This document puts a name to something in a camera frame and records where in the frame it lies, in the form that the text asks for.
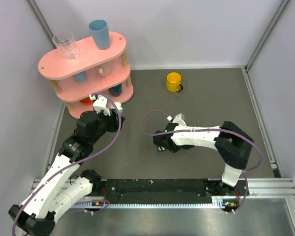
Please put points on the pink three-tier wooden shelf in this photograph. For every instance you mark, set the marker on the pink three-tier wooden shelf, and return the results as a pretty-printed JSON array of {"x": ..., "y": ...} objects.
[{"x": 59, "y": 72}]

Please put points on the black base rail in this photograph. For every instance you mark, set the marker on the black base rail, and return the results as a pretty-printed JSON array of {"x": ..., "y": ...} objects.
[{"x": 168, "y": 191}]

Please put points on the light blue plastic tumbler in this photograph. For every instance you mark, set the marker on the light blue plastic tumbler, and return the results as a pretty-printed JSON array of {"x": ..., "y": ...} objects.
[{"x": 100, "y": 33}]

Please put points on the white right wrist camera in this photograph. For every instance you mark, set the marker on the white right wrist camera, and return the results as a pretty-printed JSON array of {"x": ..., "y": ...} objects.
[{"x": 179, "y": 119}]

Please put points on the teal pill organizer box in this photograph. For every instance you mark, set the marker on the teal pill organizer box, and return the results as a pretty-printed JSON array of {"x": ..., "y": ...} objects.
[{"x": 161, "y": 148}]

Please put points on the small light blue cup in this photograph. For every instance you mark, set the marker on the small light blue cup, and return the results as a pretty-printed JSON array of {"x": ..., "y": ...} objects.
[{"x": 80, "y": 77}]

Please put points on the clear drinking glass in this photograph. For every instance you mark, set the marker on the clear drinking glass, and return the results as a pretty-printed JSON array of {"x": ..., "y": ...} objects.
[{"x": 65, "y": 42}]

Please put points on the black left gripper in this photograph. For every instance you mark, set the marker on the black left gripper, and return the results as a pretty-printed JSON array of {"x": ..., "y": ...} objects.
[{"x": 114, "y": 124}]

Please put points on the orange plastic bowl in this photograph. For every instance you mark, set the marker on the orange plastic bowl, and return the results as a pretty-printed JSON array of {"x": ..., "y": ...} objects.
[{"x": 86, "y": 101}]

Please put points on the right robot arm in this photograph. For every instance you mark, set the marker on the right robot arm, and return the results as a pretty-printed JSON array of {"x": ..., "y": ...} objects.
[{"x": 232, "y": 143}]

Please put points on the white pill bottle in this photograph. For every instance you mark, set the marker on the white pill bottle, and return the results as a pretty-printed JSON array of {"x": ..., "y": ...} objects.
[{"x": 119, "y": 107}]

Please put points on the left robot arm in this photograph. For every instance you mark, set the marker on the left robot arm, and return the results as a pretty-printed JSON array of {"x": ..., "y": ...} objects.
[{"x": 38, "y": 214}]

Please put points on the dark blue faceted cup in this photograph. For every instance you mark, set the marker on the dark blue faceted cup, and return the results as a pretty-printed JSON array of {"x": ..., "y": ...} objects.
[{"x": 116, "y": 90}]

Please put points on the yellow mug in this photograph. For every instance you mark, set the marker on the yellow mug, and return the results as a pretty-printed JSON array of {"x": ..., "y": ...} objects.
[{"x": 174, "y": 82}]

